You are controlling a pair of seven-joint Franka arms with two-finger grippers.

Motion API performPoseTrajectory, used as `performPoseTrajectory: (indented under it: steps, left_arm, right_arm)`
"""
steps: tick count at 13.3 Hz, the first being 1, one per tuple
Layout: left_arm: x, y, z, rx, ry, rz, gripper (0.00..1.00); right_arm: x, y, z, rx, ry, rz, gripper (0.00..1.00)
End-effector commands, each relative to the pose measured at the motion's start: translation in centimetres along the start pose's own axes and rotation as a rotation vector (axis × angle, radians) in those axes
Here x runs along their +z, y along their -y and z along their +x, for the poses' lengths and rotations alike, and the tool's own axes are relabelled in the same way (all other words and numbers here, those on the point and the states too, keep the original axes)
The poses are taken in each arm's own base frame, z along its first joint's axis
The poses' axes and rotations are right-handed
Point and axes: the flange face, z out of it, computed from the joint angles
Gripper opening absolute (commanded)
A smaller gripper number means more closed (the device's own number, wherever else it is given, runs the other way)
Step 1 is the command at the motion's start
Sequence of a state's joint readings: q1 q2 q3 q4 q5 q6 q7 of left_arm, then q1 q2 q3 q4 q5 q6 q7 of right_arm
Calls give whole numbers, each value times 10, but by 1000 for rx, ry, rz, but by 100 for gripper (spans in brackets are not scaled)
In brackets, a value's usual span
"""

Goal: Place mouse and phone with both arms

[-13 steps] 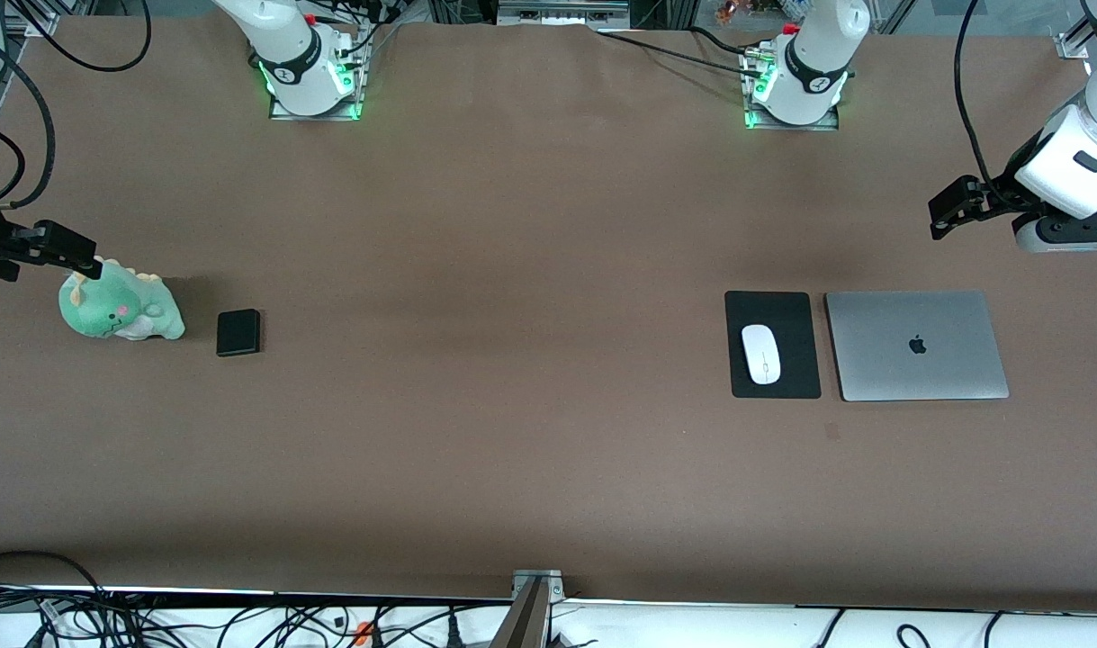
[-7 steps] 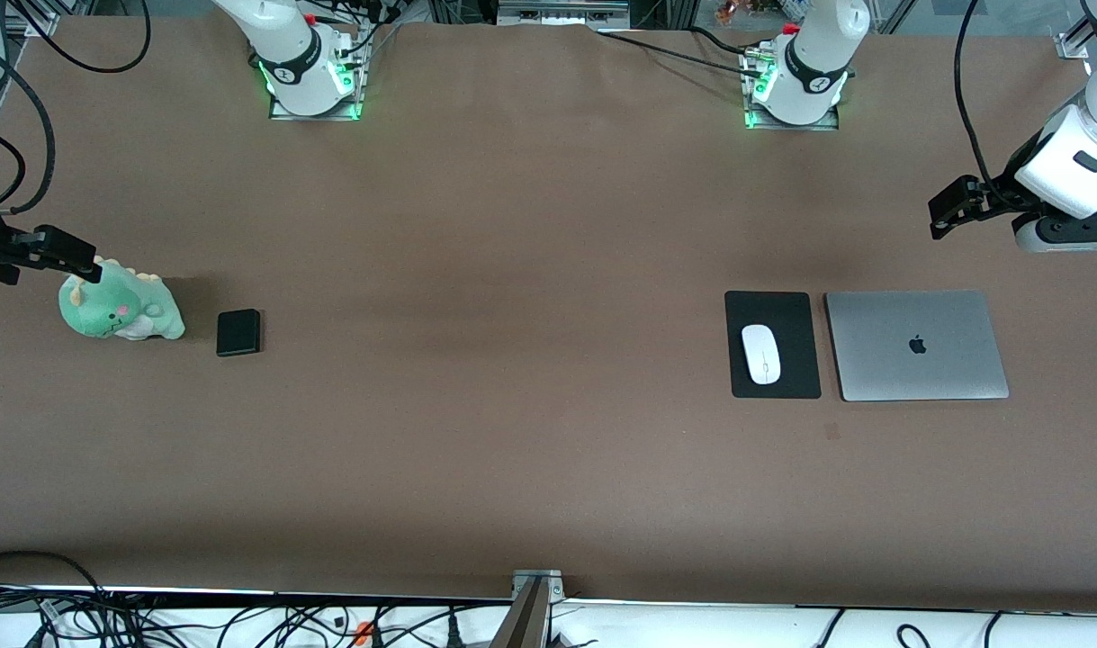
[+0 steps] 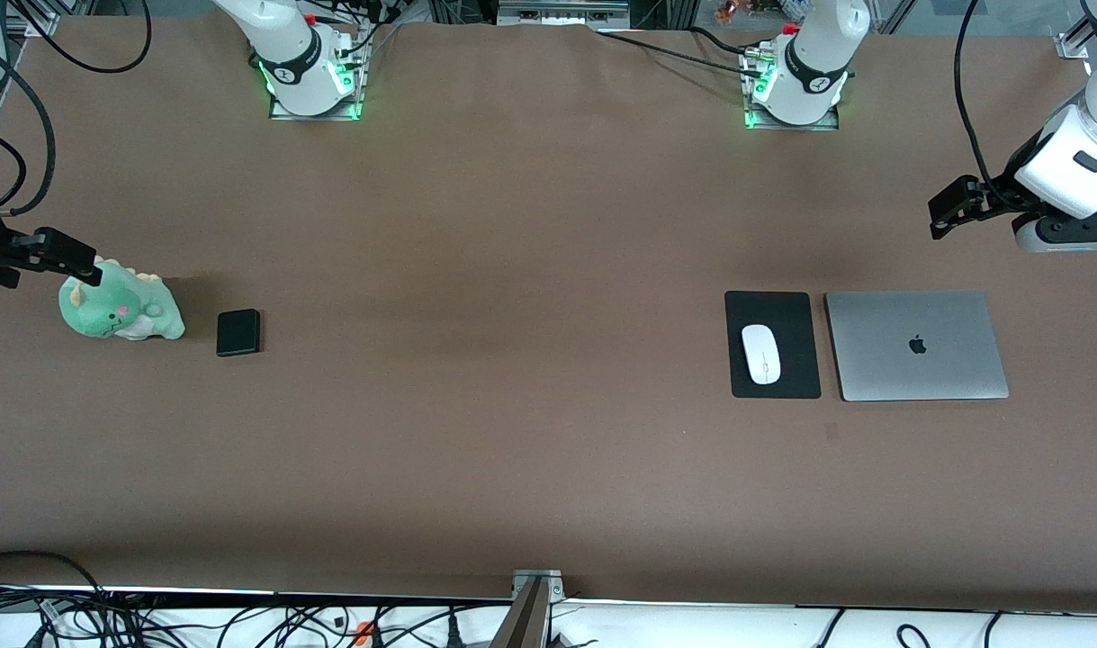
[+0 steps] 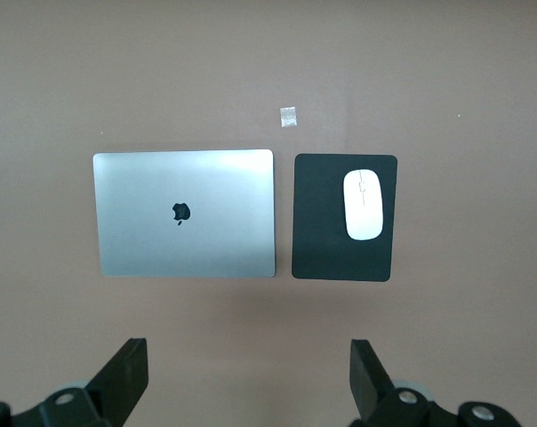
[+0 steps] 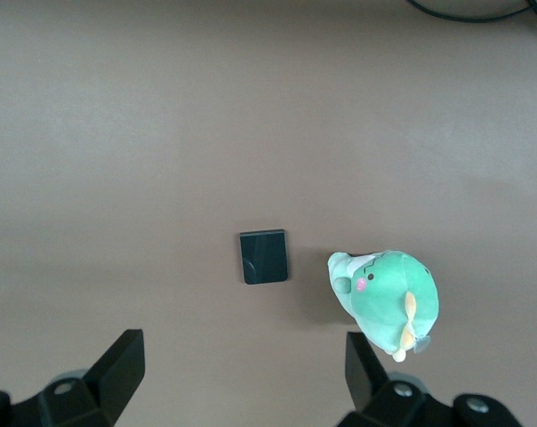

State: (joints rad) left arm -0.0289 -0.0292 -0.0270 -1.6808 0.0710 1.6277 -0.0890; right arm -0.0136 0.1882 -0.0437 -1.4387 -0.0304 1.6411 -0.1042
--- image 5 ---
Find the black phone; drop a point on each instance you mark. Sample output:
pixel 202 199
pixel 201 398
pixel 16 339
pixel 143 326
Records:
pixel 264 258

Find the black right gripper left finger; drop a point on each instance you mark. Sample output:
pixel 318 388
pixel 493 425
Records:
pixel 113 378

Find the green dinosaur plush toy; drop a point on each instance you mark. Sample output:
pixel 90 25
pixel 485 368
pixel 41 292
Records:
pixel 384 298

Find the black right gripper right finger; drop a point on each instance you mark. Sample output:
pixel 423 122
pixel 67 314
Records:
pixel 371 391

